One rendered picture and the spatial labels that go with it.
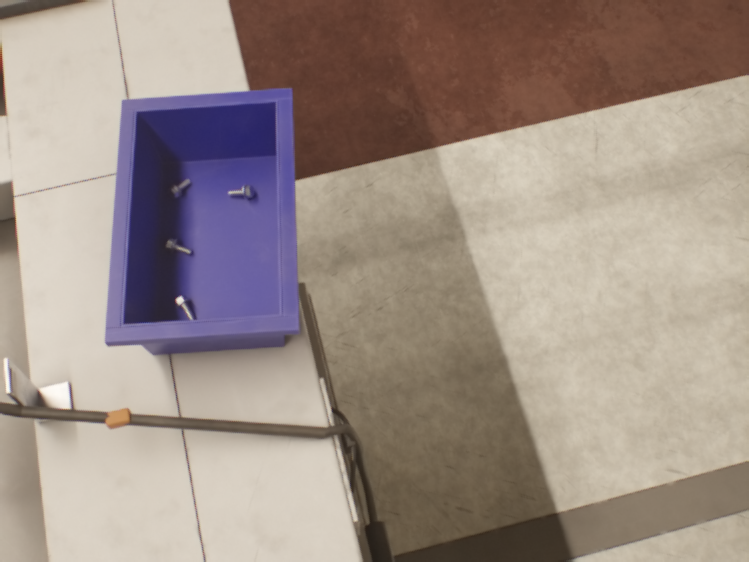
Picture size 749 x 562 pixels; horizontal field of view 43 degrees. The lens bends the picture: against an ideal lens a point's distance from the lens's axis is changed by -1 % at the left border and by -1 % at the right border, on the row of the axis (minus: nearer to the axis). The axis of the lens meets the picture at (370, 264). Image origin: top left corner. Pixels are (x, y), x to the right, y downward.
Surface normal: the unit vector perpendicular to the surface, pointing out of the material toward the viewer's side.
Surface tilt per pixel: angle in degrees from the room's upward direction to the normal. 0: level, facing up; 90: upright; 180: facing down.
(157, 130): 85
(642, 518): 0
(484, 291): 0
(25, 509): 0
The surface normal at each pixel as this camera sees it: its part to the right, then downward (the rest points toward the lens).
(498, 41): -0.03, -0.46
